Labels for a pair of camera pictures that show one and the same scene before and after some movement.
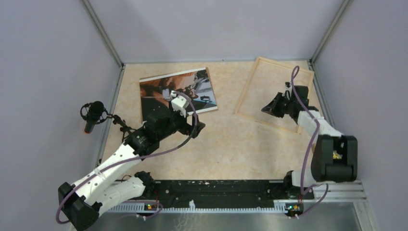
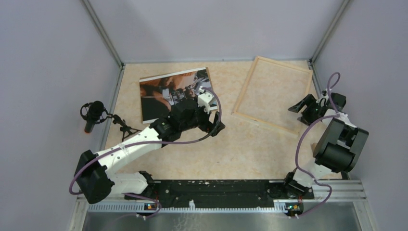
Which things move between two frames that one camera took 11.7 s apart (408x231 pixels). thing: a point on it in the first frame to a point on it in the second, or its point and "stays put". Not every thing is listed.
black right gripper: x=272 y=108 to x=309 y=99
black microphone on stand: x=95 y=112 stays put
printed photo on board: x=155 y=92 stays put
